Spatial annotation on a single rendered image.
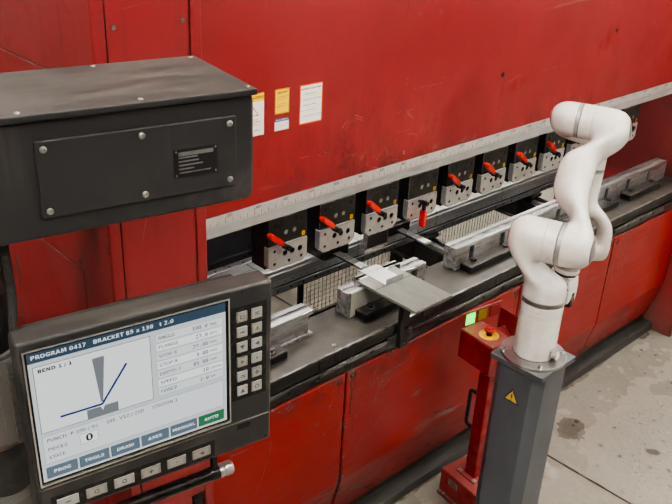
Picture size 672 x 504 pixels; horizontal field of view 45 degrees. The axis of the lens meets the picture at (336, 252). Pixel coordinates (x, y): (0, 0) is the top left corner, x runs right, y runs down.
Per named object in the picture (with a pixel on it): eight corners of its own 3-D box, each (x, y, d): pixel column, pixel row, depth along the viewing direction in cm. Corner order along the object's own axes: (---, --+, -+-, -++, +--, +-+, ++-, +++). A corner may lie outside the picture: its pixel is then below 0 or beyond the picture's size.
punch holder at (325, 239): (318, 254, 251) (321, 205, 244) (301, 244, 257) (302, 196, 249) (353, 241, 261) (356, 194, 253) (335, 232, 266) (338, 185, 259)
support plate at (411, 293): (415, 314, 257) (415, 312, 257) (357, 283, 274) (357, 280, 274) (451, 297, 269) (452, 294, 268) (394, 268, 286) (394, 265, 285)
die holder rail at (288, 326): (182, 392, 234) (181, 365, 230) (171, 383, 238) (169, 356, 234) (312, 334, 265) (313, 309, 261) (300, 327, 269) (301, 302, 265)
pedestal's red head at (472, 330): (488, 377, 286) (495, 334, 278) (456, 355, 297) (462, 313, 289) (526, 360, 297) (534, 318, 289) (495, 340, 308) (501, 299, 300)
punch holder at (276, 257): (268, 273, 239) (268, 221, 231) (250, 262, 244) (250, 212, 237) (306, 258, 248) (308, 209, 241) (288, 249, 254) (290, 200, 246)
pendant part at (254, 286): (41, 524, 139) (14, 347, 123) (23, 482, 148) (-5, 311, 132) (271, 438, 162) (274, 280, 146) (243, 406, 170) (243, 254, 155)
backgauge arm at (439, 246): (454, 283, 331) (458, 252, 325) (346, 230, 372) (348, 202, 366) (466, 277, 336) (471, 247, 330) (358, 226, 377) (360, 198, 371)
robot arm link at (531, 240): (559, 314, 223) (574, 235, 212) (494, 296, 230) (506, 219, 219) (569, 295, 233) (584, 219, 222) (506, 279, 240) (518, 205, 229)
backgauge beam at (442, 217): (149, 346, 254) (147, 318, 249) (126, 328, 263) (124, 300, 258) (560, 185, 398) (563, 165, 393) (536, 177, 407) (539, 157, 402)
